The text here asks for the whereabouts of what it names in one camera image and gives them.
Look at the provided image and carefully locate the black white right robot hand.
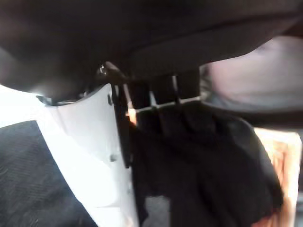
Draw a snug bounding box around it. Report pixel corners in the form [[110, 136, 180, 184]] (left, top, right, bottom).
[[0, 0, 303, 227]]

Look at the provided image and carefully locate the black garment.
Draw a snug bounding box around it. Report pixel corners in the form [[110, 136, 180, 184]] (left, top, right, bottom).
[[130, 104, 285, 227]]

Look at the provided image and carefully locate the rectangular wicker laundry basket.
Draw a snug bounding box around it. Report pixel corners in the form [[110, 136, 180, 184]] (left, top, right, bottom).
[[253, 127, 303, 227]]

